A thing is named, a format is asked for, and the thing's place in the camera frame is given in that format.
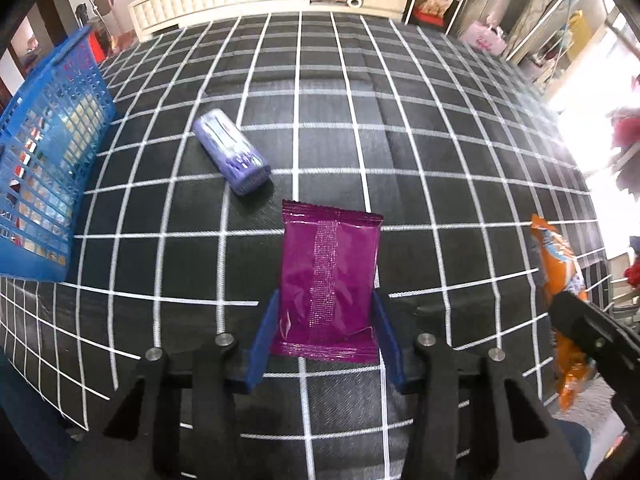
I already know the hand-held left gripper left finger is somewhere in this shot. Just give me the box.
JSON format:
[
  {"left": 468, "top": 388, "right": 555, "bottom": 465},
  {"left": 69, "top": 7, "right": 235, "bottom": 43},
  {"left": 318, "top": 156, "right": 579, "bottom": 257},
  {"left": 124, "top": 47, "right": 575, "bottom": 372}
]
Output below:
[{"left": 67, "top": 290, "right": 281, "bottom": 480}]

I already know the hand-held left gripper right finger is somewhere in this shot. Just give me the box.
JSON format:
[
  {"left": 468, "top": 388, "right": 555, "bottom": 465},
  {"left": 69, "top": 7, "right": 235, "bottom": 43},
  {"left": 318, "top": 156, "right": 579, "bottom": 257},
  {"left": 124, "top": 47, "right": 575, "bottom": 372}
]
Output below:
[{"left": 370, "top": 290, "right": 586, "bottom": 480}]

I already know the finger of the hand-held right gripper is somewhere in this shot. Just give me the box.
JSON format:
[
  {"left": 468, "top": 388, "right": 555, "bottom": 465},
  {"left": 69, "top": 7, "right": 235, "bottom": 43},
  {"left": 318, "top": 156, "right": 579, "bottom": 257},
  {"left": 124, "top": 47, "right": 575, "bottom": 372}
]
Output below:
[{"left": 547, "top": 291, "right": 640, "bottom": 376}]

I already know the orange snack packet blue print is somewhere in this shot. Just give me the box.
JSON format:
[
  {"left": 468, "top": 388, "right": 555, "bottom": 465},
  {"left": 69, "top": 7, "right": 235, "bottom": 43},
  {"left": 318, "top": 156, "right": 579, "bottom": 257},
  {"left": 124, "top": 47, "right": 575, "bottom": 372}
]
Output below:
[{"left": 530, "top": 214, "right": 598, "bottom": 412}]

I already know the magenta snack packet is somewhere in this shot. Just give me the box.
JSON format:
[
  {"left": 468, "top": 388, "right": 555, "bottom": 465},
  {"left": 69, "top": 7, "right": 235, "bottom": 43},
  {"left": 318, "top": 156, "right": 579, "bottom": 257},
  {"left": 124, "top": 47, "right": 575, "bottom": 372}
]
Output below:
[{"left": 270, "top": 200, "right": 385, "bottom": 363}]

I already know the blue plastic mesh basket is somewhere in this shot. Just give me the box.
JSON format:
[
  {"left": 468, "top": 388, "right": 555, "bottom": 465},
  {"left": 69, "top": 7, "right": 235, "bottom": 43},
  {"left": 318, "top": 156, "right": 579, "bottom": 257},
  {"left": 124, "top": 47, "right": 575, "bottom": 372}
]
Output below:
[{"left": 0, "top": 25, "right": 118, "bottom": 281}]

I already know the person's blue trouser leg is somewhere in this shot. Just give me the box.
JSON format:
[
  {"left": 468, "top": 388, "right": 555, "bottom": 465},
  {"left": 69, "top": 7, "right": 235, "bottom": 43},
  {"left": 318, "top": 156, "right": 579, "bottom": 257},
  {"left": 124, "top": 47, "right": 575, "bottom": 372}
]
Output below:
[{"left": 550, "top": 417, "right": 594, "bottom": 480}]

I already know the purple roll packet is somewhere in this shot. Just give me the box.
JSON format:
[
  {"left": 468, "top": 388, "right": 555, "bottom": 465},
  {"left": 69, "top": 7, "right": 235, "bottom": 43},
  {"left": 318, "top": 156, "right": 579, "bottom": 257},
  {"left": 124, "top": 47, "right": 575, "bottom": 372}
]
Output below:
[{"left": 192, "top": 108, "right": 272, "bottom": 196}]

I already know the pink gift bag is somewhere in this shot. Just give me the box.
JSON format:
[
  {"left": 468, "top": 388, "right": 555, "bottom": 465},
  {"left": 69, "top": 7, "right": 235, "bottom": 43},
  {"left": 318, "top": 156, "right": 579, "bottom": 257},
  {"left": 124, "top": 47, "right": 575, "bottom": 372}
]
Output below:
[{"left": 459, "top": 19, "right": 507, "bottom": 56}]

